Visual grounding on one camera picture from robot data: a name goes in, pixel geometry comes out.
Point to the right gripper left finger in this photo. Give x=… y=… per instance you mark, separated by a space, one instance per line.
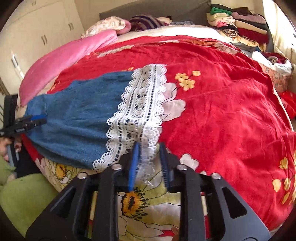
x=67 y=216

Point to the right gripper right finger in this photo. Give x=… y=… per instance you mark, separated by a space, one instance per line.
x=210 y=208

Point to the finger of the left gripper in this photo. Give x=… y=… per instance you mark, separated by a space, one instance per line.
x=26 y=126
x=41 y=118

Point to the blue denim lace-trimmed pants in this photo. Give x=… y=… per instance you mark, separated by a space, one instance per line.
x=92 y=123

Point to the green sleeve left forearm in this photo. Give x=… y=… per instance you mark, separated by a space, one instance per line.
x=23 y=199

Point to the left hand with red nails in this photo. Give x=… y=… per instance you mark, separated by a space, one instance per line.
x=5 y=142

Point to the pink quilt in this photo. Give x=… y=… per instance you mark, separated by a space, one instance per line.
x=52 y=64

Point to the white built-in wardrobe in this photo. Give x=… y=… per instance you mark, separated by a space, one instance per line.
x=34 y=29

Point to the red floral bedspread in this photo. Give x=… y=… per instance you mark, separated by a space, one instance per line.
x=221 y=115

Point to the floral beige pillow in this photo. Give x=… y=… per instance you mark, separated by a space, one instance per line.
x=121 y=26

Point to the purple striped pillow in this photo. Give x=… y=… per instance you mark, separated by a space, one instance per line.
x=147 y=22

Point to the dark red clothes heap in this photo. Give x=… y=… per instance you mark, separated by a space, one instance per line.
x=273 y=61

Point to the stack of folded clothes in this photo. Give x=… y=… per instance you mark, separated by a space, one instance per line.
x=246 y=30

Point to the cream curtain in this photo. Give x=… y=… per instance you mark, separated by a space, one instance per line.
x=281 y=30

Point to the grey quilted headboard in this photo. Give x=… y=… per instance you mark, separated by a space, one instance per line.
x=179 y=11

